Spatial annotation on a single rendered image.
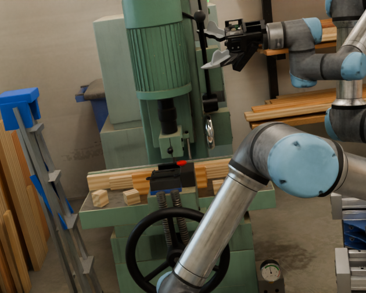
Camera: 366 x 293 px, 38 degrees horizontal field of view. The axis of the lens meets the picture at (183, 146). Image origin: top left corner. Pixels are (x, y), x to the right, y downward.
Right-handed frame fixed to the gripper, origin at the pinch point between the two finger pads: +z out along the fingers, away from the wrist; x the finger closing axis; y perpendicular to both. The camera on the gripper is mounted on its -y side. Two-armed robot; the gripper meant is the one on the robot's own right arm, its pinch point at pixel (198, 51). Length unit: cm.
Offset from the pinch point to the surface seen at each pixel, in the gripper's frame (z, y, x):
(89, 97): 75, -142, -112
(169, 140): 12.3, -22.9, 14.2
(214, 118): -2.5, -35.3, -1.5
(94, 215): 38, -30, 34
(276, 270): -15, -43, 52
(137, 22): 16.3, 7.9, -6.6
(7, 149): 117, -126, -67
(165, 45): 9.4, 2.0, -2.0
